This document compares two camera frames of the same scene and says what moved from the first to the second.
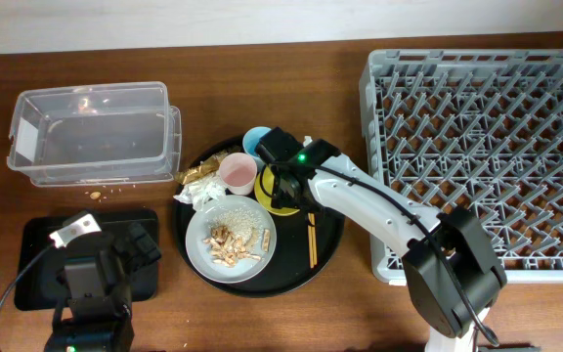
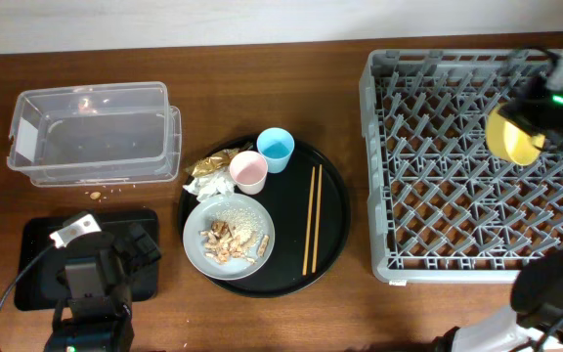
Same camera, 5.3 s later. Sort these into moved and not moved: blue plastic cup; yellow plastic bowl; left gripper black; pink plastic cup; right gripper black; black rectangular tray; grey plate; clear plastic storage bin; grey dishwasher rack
Moved: pink plastic cup; right gripper black; blue plastic cup; yellow plastic bowl
Not moved: clear plastic storage bin; grey dishwasher rack; black rectangular tray; grey plate; left gripper black
